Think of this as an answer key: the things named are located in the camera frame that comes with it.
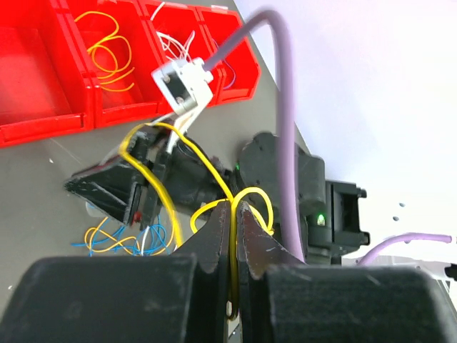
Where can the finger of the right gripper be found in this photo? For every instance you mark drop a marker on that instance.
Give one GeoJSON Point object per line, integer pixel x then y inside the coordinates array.
{"type": "Point", "coordinates": [113, 188]}

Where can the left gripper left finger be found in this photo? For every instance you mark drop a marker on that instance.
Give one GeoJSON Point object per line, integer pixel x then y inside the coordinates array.
{"type": "Point", "coordinates": [179, 297]}

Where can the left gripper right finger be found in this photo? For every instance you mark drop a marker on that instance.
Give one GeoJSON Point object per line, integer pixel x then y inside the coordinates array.
{"type": "Point", "coordinates": [282, 299]}

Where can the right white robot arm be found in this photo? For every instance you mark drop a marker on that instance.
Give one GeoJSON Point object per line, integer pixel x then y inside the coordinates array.
{"type": "Point", "coordinates": [328, 210]}

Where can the red divided plastic bin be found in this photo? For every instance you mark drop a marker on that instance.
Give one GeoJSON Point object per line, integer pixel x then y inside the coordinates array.
{"type": "Point", "coordinates": [73, 66]}

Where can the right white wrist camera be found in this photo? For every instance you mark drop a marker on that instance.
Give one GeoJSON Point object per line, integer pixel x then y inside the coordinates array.
{"type": "Point", "coordinates": [185, 87]}

